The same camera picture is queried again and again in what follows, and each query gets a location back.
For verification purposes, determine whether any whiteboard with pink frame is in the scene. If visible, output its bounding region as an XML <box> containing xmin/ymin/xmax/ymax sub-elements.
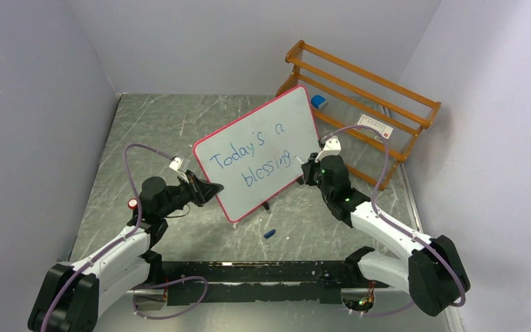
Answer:
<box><xmin>193</xmin><ymin>86</ymin><xmax>319</xmax><ymax>223</ymax></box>

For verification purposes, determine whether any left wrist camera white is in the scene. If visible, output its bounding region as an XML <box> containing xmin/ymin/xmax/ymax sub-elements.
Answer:
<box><xmin>169</xmin><ymin>156</ymin><xmax>189</xmax><ymax>183</ymax></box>

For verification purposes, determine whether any orange wooden shelf rack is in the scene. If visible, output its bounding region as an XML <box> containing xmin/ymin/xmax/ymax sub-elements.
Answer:
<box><xmin>277</xmin><ymin>40</ymin><xmax>442</xmax><ymax>189</ymax></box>

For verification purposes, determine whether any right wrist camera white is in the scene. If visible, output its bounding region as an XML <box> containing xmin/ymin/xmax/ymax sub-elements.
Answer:
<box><xmin>315</xmin><ymin>136</ymin><xmax>342</xmax><ymax>163</ymax></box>

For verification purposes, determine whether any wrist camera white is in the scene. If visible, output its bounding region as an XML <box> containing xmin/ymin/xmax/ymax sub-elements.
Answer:
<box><xmin>315</xmin><ymin>136</ymin><xmax>342</xmax><ymax>163</ymax></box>
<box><xmin>169</xmin><ymin>156</ymin><xmax>189</xmax><ymax>183</ymax></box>

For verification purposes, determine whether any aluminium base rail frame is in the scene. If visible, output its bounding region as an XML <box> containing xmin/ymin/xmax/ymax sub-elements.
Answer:
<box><xmin>99</xmin><ymin>280</ymin><xmax>462</xmax><ymax>331</ymax></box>

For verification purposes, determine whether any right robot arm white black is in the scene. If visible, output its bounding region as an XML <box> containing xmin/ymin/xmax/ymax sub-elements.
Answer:
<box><xmin>301</xmin><ymin>153</ymin><xmax>470</xmax><ymax>317</ymax></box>

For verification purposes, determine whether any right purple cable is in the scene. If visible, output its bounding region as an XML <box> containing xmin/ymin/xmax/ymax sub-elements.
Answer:
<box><xmin>318</xmin><ymin>124</ymin><xmax>468</xmax><ymax>317</ymax></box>

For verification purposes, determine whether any purple cable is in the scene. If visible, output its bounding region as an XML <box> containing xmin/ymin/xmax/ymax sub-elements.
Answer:
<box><xmin>318</xmin><ymin>124</ymin><xmax>468</xmax><ymax>317</ymax></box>
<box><xmin>39</xmin><ymin>143</ymin><xmax>209</xmax><ymax>332</ymax></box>

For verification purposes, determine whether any white labelled box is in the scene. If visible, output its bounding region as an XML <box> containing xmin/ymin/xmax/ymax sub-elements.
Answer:
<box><xmin>357</xmin><ymin>114</ymin><xmax>393</xmax><ymax>140</ymax></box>

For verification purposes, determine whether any blue marker cap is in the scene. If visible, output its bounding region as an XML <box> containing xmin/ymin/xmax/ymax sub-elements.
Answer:
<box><xmin>263</xmin><ymin>229</ymin><xmax>276</xmax><ymax>239</ymax></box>

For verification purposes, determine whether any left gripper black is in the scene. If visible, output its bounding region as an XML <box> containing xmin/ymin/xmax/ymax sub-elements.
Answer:
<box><xmin>158</xmin><ymin>169</ymin><xmax>222</xmax><ymax>217</ymax></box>

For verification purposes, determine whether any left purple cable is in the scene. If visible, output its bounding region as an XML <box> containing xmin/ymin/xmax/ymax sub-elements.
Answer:
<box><xmin>39</xmin><ymin>143</ymin><xmax>209</xmax><ymax>332</ymax></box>

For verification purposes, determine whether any blue eraser on shelf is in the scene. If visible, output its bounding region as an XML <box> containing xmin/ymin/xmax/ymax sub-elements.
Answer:
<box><xmin>310</xmin><ymin>95</ymin><xmax>328</xmax><ymax>110</ymax></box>

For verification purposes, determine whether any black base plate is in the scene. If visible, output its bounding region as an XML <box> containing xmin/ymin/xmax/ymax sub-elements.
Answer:
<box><xmin>117</xmin><ymin>260</ymin><xmax>391</xmax><ymax>307</ymax></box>

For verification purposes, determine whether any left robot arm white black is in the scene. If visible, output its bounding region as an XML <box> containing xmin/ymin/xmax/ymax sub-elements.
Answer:
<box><xmin>28</xmin><ymin>171</ymin><xmax>224</xmax><ymax>331</ymax></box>

